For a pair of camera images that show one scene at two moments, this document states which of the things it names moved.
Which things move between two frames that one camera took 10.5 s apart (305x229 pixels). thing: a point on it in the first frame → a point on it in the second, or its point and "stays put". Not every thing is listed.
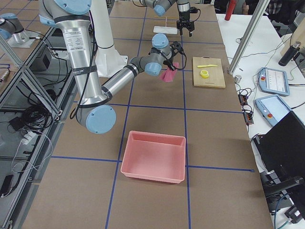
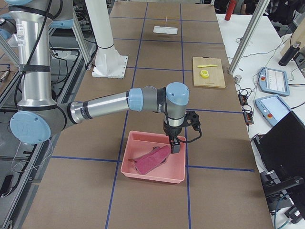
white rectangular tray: [167, 30] stays put
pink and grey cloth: [167, 75] → [158, 156]
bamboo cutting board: [208, 71] stays put
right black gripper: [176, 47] → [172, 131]
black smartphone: [7, 186] stays put
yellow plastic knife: [199, 66] stays put
